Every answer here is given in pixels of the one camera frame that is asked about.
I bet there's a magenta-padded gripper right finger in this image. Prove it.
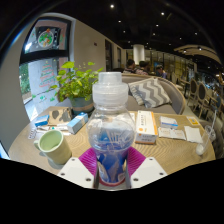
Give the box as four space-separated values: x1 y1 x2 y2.
126 146 168 190

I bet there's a flat blue card box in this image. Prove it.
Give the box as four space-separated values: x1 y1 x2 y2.
34 114 50 128

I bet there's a small blue carton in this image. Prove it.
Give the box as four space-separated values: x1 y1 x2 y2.
66 111 89 135

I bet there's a blue and white packet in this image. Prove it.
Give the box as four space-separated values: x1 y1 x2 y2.
159 115 179 129

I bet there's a white tube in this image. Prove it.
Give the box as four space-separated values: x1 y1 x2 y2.
34 123 73 133

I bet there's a dark-framed window with decals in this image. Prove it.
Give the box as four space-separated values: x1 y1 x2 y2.
18 17 72 104

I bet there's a grey zigzag striped pillow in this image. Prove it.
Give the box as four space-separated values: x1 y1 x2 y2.
128 77 173 109

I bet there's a group of ceiling spotlights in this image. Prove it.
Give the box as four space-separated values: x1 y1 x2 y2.
109 3 201 51

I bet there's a clear plastic cup with straw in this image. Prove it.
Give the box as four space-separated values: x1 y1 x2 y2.
195 109 218 157

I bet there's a grey tufted chair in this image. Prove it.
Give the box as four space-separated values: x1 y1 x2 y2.
208 114 224 158

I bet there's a clear blue-labelled water bottle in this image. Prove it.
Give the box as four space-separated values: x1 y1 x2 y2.
85 71 136 187

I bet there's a white paper napkin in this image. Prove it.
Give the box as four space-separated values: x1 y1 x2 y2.
184 125 204 144

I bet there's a person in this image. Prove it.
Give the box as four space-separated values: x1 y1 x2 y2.
122 59 137 74
134 60 149 76
153 64 168 79

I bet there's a group of round-backed chairs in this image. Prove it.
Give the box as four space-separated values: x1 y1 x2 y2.
171 71 224 134

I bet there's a green potted plant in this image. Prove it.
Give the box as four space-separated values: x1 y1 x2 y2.
49 60 104 116

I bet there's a small yellow card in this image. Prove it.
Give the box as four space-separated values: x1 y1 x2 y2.
186 115 201 127

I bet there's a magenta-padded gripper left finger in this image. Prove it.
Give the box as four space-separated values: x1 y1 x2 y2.
57 147 98 190

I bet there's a white and orange box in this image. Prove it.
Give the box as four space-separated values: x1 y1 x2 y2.
134 109 159 145

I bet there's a silver pill blister pack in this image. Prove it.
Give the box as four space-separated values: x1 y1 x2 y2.
27 128 38 140

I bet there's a light green ceramic mug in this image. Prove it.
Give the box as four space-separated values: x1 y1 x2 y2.
33 129 73 166

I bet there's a grey curved sofa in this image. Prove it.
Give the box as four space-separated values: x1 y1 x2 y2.
121 73 187 116

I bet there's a white sachet strip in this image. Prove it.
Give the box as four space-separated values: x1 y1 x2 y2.
157 126 187 141

